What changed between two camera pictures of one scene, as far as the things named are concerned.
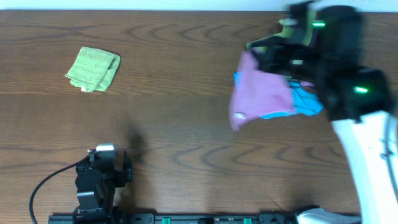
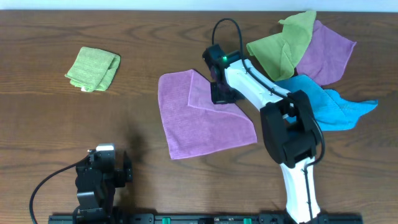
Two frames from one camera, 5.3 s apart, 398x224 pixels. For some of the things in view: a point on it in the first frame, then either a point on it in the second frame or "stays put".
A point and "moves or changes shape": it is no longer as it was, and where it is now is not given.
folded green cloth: [93, 69] stays put
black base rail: [109, 217] stays put
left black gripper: [116, 175] stays put
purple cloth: [255, 93] moves or changes shape
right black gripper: [272, 59] -> [222, 94]
